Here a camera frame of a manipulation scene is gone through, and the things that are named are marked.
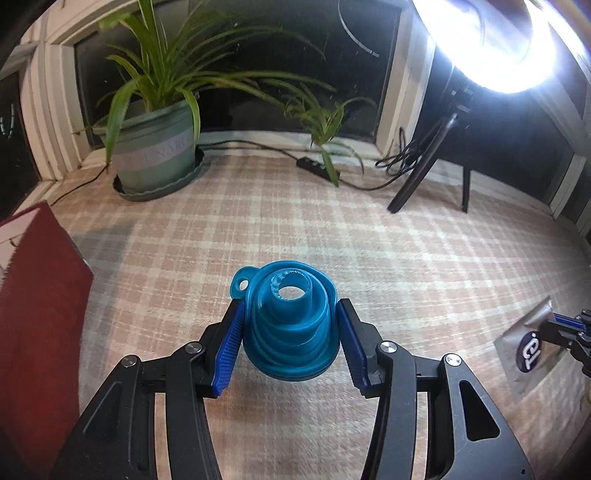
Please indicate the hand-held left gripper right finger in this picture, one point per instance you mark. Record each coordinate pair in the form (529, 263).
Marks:
(348, 341)

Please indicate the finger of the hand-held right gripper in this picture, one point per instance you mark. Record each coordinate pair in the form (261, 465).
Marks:
(565, 330)

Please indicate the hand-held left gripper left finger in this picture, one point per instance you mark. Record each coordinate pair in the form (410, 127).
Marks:
(231, 341)

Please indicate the silver foil pouch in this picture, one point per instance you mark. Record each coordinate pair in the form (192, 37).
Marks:
(526, 350)

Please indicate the blue silicone funnel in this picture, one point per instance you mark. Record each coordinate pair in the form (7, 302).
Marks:
(286, 332)

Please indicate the red cardboard box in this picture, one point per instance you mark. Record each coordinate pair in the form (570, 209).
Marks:
(41, 323)

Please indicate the plaid tablecloth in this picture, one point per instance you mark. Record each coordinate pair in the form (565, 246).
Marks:
(323, 230)

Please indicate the green pot saucer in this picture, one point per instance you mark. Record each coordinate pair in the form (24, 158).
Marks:
(152, 196)

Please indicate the black tripod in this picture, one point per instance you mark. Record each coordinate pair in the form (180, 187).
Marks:
(415, 180)

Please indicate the green plant pot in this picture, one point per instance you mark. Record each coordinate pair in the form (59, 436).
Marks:
(152, 157)

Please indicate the green spider plant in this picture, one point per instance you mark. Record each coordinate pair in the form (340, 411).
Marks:
(152, 69)

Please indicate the white window frame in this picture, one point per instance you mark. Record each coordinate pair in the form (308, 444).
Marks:
(51, 92)

